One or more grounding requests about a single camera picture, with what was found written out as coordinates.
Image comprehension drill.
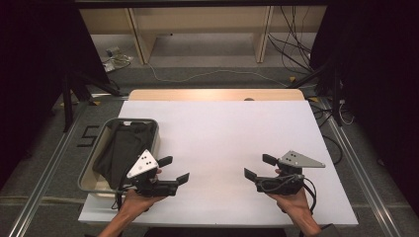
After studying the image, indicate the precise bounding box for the person's dark clothing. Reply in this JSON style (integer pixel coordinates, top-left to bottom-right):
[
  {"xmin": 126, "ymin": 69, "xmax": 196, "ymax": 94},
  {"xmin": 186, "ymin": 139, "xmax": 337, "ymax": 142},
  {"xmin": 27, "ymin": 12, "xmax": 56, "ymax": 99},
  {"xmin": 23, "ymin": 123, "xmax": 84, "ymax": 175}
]
[{"xmin": 143, "ymin": 226, "xmax": 289, "ymax": 237}]

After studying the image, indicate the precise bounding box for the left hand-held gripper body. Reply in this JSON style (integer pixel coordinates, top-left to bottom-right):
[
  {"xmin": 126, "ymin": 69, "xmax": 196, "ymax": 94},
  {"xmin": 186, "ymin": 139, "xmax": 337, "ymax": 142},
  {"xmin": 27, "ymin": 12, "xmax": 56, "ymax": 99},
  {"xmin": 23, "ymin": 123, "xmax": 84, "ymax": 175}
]
[{"xmin": 126, "ymin": 149, "xmax": 181, "ymax": 198}]

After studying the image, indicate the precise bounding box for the light wooden desk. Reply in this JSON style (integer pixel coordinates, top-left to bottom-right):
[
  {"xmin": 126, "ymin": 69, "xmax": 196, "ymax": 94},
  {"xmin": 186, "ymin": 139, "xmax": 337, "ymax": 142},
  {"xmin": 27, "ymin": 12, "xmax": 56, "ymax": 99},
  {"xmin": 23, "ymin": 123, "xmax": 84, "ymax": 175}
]
[{"xmin": 78, "ymin": 5, "xmax": 328, "ymax": 65}]

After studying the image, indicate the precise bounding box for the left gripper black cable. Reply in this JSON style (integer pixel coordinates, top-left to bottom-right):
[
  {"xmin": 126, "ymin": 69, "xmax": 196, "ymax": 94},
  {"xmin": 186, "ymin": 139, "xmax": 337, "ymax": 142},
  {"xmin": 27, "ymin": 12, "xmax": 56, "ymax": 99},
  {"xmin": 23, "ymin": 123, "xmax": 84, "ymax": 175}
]
[{"xmin": 112, "ymin": 166, "xmax": 132, "ymax": 211}]

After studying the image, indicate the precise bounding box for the grey power adapter with cable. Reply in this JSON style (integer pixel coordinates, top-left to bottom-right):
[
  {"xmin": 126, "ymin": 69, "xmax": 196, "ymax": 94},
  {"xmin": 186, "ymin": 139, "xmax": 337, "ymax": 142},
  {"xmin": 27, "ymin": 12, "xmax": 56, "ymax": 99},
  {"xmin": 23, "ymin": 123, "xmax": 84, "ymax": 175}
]
[{"xmin": 101, "ymin": 45, "xmax": 134, "ymax": 73}]

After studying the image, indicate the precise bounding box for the light wooden table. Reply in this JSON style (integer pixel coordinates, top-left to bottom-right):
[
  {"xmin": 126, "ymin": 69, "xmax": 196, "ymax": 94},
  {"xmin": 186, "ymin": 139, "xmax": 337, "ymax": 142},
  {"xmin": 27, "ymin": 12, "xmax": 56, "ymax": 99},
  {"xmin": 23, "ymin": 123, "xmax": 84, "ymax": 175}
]
[{"xmin": 127, "ymin": 88, "xmax": 305, "ymax": 102}]

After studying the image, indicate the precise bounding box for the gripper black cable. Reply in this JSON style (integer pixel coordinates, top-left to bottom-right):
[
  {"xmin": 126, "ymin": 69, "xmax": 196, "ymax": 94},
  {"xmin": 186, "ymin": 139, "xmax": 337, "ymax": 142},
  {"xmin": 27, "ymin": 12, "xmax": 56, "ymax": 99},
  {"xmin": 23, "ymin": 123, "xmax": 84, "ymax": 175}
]
[
  {"xmin": 261, "ymin": 173, "xmax": 318, "ymax": 215},
  {"xmin": 112, "ymin": 166, "xmax": 132, "ymax": 211}
]

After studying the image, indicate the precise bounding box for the bundle of black cables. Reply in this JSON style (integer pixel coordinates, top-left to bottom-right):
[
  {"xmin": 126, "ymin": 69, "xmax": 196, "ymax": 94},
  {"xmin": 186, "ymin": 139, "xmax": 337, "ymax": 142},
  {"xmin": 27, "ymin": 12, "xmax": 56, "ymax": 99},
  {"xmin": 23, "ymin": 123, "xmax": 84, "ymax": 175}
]
[{"xmin": 267, "ymin": 5, "xmax": 314, "ymax": 76}]

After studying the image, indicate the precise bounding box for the black curtain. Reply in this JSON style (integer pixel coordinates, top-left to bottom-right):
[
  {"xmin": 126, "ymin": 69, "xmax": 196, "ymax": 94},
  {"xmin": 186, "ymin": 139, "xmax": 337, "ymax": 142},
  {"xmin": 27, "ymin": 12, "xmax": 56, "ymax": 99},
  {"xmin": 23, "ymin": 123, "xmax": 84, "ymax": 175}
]
[
  {"xmin": 0, "ymin": 0, "xmax": 111, "ymax": 187},
  {"xmin": 309, "ymin": 0, "xmax": 419, "ymax": 206}
]

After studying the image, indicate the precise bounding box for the black tripod stand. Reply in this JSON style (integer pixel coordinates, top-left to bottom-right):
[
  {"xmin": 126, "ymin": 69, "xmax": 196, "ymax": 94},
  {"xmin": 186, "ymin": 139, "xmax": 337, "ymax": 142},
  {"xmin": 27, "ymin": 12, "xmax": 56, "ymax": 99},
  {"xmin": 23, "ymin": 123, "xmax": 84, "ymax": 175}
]
[
  {"xmin": 61, "ymin": 70, "xmax": 124, "ymax": 133},
  {"xmin": 289, "ymin": 58, "xmax": 344, "ymax": 127}
]

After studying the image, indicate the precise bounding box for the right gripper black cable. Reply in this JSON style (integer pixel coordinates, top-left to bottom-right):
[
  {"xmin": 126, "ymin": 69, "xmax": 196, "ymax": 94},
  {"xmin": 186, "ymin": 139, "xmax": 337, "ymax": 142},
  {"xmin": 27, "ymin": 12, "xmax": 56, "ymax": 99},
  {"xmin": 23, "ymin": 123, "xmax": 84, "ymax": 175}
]
[{"xmin": 261, "ymin": 173, "xmax": 318, "ymax": 215}]

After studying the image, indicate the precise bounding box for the white table cover board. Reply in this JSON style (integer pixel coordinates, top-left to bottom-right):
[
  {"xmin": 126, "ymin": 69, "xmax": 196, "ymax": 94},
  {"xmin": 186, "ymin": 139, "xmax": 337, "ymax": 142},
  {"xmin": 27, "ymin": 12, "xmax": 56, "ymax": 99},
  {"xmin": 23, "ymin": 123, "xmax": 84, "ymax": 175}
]
[{"xmin": 78, "ymin": 100, "xmax": 359, "ymax": 227}]

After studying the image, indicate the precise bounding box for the aluminium floor rail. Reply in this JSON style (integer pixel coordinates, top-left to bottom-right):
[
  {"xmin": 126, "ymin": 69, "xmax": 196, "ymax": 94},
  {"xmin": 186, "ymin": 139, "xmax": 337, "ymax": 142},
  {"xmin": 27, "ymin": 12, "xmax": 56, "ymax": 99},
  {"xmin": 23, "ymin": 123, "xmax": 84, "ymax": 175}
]
[
  {"xmin": 9, "ymin": 101, "xmax": 92, "ymax": 237},
  {"xmin": 315, "ymin": 98, "xmax": 403, "ymax": 237}
]

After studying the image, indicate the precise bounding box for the person's right hand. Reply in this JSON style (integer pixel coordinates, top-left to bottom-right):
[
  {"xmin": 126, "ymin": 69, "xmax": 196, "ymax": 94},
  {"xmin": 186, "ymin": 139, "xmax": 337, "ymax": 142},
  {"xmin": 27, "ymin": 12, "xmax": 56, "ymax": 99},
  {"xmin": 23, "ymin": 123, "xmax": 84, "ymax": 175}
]
[{"xmin": 267, "ymin": 189, "xmax": 316, "ymax": 229}]

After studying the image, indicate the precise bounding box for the person's left hand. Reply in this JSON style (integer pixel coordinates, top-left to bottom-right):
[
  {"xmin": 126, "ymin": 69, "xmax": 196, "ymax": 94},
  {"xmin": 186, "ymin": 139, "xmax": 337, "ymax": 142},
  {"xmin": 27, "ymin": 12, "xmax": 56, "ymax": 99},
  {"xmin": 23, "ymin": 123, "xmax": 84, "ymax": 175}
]
[{"xmin": 119, "ymin": 189, "xmax": 167, "ymax": 217}]

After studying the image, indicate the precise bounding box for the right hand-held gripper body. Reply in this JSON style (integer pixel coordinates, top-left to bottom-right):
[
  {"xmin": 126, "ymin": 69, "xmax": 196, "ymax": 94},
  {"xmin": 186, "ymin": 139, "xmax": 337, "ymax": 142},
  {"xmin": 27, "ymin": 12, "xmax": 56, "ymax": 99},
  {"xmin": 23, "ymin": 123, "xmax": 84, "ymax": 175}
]
[{"xmin": 255, "ymin": 150, "xmax": 326, "ymax": 196}]

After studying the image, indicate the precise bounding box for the dark grey garment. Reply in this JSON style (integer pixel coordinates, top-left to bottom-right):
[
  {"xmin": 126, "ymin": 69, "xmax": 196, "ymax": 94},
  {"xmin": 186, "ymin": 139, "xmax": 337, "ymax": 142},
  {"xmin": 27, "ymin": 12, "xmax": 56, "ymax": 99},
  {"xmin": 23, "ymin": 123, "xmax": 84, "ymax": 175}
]
[{"xmin": 92, "ymin": 120, "xmax": 156, "ymax": 191}]

